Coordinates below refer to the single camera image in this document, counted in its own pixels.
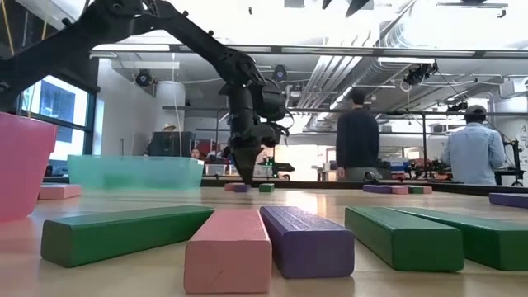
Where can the small black ceiling camera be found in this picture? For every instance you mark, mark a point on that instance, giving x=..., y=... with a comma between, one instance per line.
x=458, y=106

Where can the clear storage box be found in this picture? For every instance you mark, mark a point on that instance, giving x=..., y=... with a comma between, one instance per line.
x=264, y=171
x=215, y=170

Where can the purple wooden block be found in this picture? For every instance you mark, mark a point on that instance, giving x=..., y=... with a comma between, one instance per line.
x=509, y=200
x=309, y=247
x=377, y=189
x=242, y=189

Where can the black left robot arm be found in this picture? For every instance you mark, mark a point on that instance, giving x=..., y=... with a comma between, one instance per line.
x=198, y=37

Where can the overhead light bar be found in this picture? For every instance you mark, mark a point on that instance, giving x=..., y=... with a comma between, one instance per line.
x=330, y=50

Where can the black round ceiling speaker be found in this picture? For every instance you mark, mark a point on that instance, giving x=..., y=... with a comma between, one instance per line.
x=144, y=78
x=280, y=72

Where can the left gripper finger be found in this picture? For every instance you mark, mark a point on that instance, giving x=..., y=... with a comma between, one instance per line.
x=248, y=163

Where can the green translucent plastic bin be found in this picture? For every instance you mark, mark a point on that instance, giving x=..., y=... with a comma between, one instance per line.
x=165, y=169

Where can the person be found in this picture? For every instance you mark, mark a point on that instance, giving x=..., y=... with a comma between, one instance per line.
x=356, y=136
x=474, y=152
x=169, y=127
x=195, y=153

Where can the distant cluttered workbench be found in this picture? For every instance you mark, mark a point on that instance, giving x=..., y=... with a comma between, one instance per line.
x=412, y=169

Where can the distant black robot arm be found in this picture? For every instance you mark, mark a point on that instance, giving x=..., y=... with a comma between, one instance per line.
x=282, y=167

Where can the black ceiling camera rig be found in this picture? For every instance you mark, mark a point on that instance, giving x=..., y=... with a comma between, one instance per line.
x=418, y=74

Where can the glass window wall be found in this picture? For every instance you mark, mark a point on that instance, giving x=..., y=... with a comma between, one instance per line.
x=57, y=103

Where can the silver ceiling ducts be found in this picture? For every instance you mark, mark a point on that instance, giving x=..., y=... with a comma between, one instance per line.
x=326, y=78

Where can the black ceiling fixture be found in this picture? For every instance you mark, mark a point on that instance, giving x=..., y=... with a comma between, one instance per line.
x=472, y=4

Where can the red plastic bin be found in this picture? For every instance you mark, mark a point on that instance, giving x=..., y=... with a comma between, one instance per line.
x=20, y=165

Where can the black metal rack frame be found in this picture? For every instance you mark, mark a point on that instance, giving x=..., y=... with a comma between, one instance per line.
x=313, y=110

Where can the black equipment case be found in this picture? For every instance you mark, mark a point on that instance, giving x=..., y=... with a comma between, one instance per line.
x=171, y=144

